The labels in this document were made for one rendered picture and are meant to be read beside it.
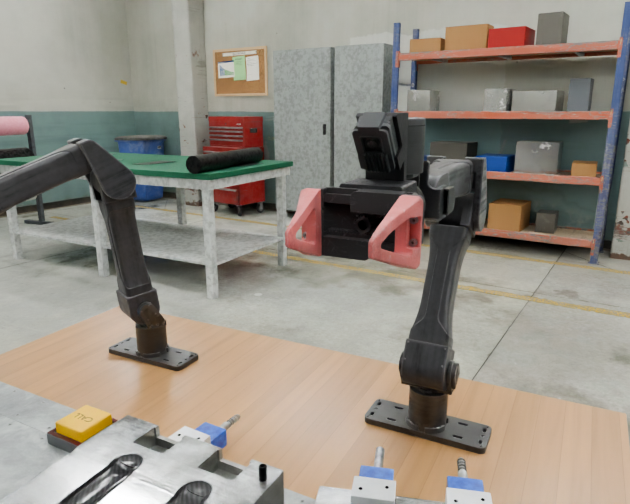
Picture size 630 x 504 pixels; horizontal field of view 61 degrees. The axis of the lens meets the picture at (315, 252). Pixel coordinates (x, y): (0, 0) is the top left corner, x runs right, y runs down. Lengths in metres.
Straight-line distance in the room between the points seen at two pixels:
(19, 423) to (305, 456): 0.49
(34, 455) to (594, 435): 0.88
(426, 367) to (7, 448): 0.66
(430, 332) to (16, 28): 7.56
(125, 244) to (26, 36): 7.11
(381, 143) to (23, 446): 0.74
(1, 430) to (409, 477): 0.66
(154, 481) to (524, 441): 0.57
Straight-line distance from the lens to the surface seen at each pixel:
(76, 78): 8.45
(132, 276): 1.13
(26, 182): 1.05
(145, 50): 8.78
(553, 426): 1.02
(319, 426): 0.94
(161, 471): 0.72
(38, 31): 8.24
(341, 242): 0.53
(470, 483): 0.74
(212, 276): 3.87
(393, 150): 0.54
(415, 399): 0.91
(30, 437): 1.02
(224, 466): 0.74
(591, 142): 5.79
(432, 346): 0.85
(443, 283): 0.87
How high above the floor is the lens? 1.31
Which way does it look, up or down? 15 degrees down
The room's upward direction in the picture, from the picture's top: straight up
